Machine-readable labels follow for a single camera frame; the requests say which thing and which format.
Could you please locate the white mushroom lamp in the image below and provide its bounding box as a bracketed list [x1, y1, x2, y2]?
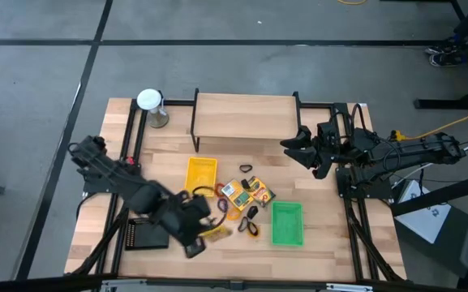
[136, 88, 170, 129]

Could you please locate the white box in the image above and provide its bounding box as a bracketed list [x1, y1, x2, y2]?
[393, 179, 453, 245]

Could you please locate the black desk leg frame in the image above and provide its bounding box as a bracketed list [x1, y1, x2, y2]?
[414, 0, 468, 111]

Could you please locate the yellow green crayon box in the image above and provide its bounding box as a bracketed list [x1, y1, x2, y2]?
[220, 179, 255, 212]
[246, 175, 277, 208]

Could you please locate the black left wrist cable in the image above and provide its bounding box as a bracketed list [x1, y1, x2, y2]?
[191, 185, 217, 200]

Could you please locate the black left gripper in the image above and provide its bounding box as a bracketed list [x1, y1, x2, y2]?
[154, 189, 213, 260]

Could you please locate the black plastic basket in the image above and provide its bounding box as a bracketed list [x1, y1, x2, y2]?
[124, 217, 170, 251]

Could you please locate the yellow flat pack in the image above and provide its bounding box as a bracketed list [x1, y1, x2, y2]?
[199, 225, 234, 243]

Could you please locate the black front beam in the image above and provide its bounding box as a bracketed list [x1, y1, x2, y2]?
[0, 273, 468, 292]

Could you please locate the yellow extension cable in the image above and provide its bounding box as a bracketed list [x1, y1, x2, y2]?
[391, 103, 468, 143]

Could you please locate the green plastic basket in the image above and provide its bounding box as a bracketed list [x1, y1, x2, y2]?
[271, 200, 305, 247]

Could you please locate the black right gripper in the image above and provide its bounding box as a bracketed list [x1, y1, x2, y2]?
[280, 126, 342, 180]

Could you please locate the wooden desk shelf riser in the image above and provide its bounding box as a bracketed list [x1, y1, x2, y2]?
[190, 88, 303, 153]

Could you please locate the person's shoe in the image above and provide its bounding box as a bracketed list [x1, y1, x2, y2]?
[428, 52, 466, 68]
[424, 43, 462, 56]

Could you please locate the yellow plastic basket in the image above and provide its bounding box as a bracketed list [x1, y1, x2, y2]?
[183, 157, 219, 199]

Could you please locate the black aluminium table frame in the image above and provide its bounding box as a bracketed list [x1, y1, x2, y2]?
[65, 97, 407, 285]

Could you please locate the black desk beam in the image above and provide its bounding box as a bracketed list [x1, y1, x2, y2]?
[389, 170, 468, 217]

